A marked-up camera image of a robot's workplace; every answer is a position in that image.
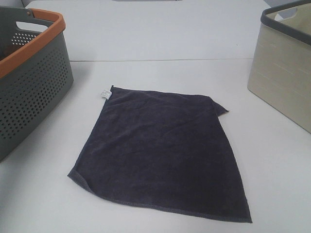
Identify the dark navy towel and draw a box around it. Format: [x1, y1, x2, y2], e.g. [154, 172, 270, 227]
[68, 86, 252, 223]

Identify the grey perforated basket orange rim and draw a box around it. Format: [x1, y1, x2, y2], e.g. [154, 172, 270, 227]
[0, 6, 73, 159]

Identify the beige bin grey rim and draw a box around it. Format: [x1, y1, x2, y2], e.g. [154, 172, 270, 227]
[247, 0, 311, 132]

